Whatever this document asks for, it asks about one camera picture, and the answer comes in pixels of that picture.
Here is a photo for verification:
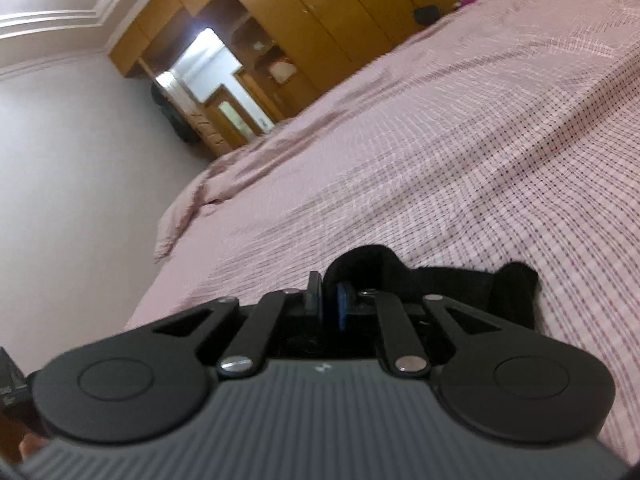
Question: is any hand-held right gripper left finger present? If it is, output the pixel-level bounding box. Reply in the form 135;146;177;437
125;271;325;379

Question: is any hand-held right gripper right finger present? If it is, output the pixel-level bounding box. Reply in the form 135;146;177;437
336;281;507;378

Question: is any black button cardigan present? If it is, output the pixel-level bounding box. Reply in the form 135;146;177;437
325;244;541;332

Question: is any pink checked bed cover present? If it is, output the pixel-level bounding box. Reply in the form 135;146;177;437
125;0;640;461

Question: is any wooden door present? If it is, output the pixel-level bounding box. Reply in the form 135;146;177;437
204;85;277;157

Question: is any white and pink container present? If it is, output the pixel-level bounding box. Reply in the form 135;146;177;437
270;59;297;84

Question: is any dark hanging bag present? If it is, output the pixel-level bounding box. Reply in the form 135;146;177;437
151;82;197;144

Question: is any wooden wardrobe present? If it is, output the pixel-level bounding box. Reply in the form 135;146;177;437
107;0;459;159

